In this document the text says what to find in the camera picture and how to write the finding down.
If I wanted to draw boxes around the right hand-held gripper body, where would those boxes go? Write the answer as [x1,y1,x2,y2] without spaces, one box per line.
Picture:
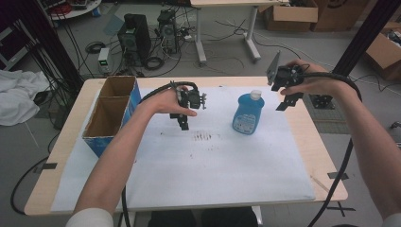
[266,50,305,93]

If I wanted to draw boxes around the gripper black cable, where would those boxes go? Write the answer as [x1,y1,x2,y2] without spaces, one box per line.
[301,71,363,227]
[121,80,200,227]

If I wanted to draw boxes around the blue liquid bottle white cap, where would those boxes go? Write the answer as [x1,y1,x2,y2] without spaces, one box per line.
[232,89,266,136]

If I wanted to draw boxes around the coiled black cable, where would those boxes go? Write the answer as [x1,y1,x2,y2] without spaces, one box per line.
[143,55,166,72]
[84,41,107,55]

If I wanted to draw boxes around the black metal frame post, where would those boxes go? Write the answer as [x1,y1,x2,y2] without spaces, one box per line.
[18,0,85,93]
[331,0,401,79]

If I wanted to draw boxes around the white-legged desk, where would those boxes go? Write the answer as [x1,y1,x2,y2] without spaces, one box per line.
[189,0,290,64]

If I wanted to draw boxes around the black floor cable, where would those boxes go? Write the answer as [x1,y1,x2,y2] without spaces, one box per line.
[9,155,51,216]

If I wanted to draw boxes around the blue cardboard box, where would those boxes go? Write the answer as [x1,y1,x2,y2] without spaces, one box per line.
[81,75,142,159]

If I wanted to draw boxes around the round white table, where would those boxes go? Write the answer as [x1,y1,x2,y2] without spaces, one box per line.
[46,0,103,21]

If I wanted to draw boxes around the person's white left sleeve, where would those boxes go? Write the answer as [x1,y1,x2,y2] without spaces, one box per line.
[64,207,114,227]

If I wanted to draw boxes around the person's white sleeve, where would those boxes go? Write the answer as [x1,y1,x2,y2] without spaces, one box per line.
[64,207,114,227]
[380,212,401,227]

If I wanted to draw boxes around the white power supply unit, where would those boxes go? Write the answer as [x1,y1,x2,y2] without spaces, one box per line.
[96,46,112,76]

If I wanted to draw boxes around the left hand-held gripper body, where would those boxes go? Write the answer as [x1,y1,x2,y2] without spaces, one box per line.
[175,85,208,111]

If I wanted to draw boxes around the person's right hand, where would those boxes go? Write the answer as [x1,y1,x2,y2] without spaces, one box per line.
[279,59,343,97]

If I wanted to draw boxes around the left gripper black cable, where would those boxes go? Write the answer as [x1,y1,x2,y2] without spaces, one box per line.
[121,80,200,227]

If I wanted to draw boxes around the brown cardboard box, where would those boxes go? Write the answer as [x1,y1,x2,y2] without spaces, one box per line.
[310,0,371,32]
[363,21,401,82]
[264,0,320,33]

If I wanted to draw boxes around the black computer tower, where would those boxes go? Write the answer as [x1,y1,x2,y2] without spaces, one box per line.
[116,13,153,66]

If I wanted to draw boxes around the white table mat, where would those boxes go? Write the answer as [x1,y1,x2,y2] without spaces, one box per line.
[50,86,317,213]

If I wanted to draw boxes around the white cloth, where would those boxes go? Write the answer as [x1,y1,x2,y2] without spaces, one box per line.
[0,69,51,128]

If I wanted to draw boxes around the black tape strip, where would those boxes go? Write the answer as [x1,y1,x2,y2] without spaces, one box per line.
[326,171,350,181]
[33,162,59,174]

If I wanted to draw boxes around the person's legs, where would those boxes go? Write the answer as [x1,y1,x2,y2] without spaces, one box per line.
[147,206,260,227]

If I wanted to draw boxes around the person's white right sleeve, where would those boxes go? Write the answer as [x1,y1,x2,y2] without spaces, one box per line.
[380,212,401,227]

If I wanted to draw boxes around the black floor base plate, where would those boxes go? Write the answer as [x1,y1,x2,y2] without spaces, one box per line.
[308,94,336,111]

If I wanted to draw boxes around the black tape cross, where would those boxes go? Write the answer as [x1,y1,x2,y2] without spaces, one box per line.
[325,201,357,218]

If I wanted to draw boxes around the person's left hand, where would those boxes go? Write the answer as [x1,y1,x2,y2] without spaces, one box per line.
[148,87,198,117]

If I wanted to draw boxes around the open computer tower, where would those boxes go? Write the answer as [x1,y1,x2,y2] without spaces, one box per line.
[156,9,180,55]

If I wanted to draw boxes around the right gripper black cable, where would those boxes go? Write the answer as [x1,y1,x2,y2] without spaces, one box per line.
[301,71,363,227]

